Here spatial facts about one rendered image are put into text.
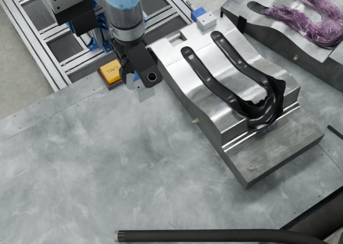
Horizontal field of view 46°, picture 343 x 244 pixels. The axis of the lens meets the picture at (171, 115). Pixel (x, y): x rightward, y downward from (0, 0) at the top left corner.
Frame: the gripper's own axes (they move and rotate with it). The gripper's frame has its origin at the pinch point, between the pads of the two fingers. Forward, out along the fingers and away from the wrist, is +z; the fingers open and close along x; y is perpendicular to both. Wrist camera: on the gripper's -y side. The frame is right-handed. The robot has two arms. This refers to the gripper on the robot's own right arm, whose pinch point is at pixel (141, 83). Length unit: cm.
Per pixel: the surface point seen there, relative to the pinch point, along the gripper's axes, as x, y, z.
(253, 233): -2.5, -47.0, 3.9
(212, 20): -29.8, 10.0, 3.2
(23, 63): 28, 107, 95
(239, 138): -15.6, -24.4, 8.3
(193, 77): -15.0, -2.3, 6.6
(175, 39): -18.8, 13.6, 8.3
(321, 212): -57, -48, 95
